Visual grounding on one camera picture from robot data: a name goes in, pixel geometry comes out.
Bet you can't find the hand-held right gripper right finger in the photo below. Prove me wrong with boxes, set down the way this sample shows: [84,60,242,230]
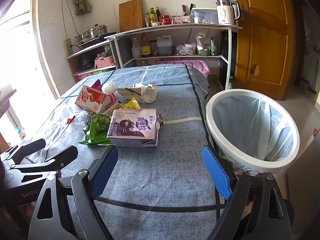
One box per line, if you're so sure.
[202,145,293,240]

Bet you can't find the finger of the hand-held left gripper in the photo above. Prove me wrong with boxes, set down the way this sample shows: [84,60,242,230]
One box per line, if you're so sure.
[14,145,79,178]
[10,138,46,165]

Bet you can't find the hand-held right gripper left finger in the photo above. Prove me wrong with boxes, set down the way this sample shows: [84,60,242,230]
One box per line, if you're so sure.
[29,145,119,240]

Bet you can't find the purple milk carton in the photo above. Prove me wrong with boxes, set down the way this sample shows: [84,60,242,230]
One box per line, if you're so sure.
[107,108,164,148]

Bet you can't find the white round bin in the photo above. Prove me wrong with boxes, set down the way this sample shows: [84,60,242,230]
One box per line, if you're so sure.
[205,89,300,178]

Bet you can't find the green snack bag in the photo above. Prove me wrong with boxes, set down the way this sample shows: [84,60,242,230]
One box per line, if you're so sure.
[78,112,114,146]

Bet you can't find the clear plastic wrapper red tab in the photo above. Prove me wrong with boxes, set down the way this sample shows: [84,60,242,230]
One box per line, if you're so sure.
[64,106,89,124]

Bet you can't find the red milk carton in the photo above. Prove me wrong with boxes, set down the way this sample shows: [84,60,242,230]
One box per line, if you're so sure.
[75,85,113,113]

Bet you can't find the clear plastic bin liner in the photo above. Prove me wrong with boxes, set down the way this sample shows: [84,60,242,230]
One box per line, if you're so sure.
[211,95,294,162]

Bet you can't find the yellow snack wrapper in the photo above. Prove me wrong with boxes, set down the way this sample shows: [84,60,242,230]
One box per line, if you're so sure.
[121,96,142,110]

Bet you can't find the white crumpled paper ball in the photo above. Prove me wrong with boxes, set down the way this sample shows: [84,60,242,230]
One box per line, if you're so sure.
[102,81,118,94]

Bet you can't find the crumpled white paper bag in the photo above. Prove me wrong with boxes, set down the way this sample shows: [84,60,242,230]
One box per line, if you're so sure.
[117,83,158,104]

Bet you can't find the pink plastic basket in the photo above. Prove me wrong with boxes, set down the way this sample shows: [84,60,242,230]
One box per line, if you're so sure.
[94,56,115,69]

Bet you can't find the white power strip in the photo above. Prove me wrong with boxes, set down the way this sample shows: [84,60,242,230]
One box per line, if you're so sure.
[64,38,73,57]

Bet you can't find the low stove shelf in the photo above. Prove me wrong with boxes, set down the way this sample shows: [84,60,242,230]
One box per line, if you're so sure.
[66,40,118,82]

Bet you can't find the pink plastic tub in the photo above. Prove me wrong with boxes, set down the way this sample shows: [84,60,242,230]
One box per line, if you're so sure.
[157,60,209,79]

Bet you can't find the black stove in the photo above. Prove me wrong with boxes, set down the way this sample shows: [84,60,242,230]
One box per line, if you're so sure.
[79,32,118,48]

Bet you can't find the clear oil bottle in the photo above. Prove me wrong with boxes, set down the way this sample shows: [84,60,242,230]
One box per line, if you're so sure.
[132,37,142,59]

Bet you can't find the steel steamer pot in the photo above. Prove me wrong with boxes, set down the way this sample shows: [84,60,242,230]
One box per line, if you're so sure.
[75,24,108,43]

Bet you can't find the white tub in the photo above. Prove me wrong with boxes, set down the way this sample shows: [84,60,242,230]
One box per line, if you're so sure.
[184,43,197,55]

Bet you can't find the white green food bags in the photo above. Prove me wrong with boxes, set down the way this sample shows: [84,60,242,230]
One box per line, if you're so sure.
[196,30,218,56]

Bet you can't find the red yellow label bottle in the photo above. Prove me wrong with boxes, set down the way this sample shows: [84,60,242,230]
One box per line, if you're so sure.
[140,33,152,57]

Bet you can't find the white plastic jug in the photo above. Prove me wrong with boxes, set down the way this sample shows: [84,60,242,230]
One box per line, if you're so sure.
[157,36,174,56]

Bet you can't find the wooden door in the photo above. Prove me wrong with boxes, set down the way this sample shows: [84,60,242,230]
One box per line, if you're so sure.
[230,0,296,102]

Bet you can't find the white shelf unit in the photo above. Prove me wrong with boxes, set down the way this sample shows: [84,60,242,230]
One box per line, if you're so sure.
[104,24,243,91]

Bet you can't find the wooden cutting board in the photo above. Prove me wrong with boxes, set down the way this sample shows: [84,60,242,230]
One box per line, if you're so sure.
[119,0,143,32]

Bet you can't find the clear plastic storage box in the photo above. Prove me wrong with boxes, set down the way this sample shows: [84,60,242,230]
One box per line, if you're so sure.
[191,7,218,24]

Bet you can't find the white electric kettle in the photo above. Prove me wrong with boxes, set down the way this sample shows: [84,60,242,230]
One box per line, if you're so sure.
[216,0,241,26]

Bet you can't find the green glass bottle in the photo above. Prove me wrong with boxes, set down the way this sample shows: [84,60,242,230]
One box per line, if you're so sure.
[149,7,157,27]

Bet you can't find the knife holder with knives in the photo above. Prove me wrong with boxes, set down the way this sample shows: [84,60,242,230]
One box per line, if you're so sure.
[182,4,194,17]

